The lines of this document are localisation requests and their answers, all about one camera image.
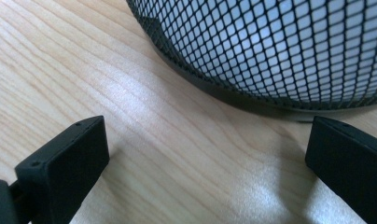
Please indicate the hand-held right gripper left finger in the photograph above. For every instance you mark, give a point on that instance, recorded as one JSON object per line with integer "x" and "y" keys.
{"x": 65, "y": 168}

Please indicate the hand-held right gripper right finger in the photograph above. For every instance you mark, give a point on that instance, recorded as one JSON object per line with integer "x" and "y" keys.
{"x": 348, "y": 168}

